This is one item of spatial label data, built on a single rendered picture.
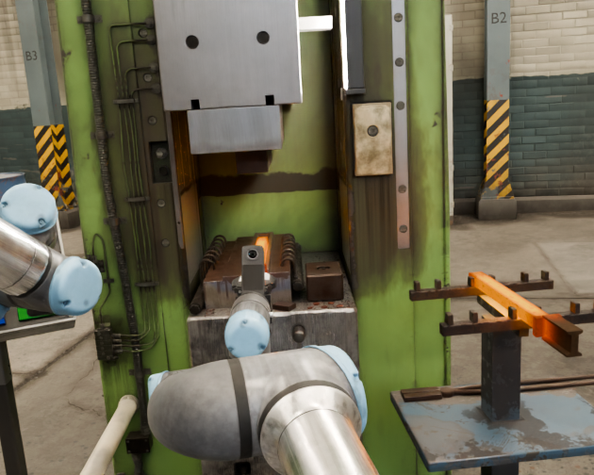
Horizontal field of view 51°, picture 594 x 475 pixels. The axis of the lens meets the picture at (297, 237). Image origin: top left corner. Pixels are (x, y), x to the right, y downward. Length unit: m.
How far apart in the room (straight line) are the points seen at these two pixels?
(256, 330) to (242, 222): 0.86
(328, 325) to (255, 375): 0.70
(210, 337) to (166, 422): 0.69
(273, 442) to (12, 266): 0.36
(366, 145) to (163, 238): 0.55
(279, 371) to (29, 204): 0.44
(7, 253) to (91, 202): 0.84
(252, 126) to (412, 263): 0.54
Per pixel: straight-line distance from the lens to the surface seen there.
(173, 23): 1.42
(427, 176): 1.58
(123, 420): 1.66
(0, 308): 0.96
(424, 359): 1.71
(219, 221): 1.91
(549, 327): 1.16
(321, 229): 1.91
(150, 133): 1.57
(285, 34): 1.39
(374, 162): 1.53
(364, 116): 1.52
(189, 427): 0.74
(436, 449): 1.30
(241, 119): 1.39
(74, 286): 0.84
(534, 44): 7.35
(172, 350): 1.68
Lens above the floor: 1.37
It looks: 12 degrees down
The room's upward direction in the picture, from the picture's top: 3 degrees counter-clockwise
